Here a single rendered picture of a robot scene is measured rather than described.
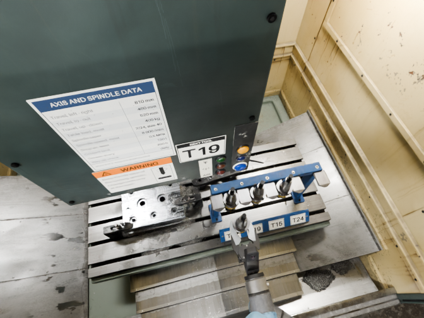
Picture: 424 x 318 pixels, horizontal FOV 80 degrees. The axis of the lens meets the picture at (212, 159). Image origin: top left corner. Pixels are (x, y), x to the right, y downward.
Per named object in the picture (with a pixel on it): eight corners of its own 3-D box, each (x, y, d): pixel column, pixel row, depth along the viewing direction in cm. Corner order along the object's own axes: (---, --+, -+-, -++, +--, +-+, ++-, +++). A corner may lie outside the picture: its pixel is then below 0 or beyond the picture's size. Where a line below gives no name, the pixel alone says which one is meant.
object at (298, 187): (306, 192, 101) (306, 190, 101) (293, 194, 101) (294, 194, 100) (299, 176, 105) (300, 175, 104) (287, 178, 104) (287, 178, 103)
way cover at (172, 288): (306, 292, 136) (316, 291, 122) (139, 337, 128) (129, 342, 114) (286, 236, 150) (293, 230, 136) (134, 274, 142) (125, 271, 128)
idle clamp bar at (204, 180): (239, 177, 139) (240, 172, 133) (194, 191, 135) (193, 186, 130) (236, 170, 141) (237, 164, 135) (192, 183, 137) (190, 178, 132)
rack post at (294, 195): (304, 202, 131) (326, 178, 105) (294, 204, 131) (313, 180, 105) (297, 184, 136) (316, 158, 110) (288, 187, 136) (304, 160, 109)
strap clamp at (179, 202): (203, 206, 131) (201, 195, 118) (178, 211, 130) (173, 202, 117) (202, 200, 133) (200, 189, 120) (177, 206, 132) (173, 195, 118)
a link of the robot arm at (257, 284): (248, 294, 84) (272, 288, 85) (245, 279, 86) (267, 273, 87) (246, 294, 91) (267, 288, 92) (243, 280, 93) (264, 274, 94)
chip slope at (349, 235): (356, 257, 144) (383, 249, 121) (238, 288, 138) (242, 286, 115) (296, 132, 186) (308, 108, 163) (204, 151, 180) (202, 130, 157)
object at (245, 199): (253, 204, 99) (253, 203, 99) (240, 207, 99) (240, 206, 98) (248, 187, 103) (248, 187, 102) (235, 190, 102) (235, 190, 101)
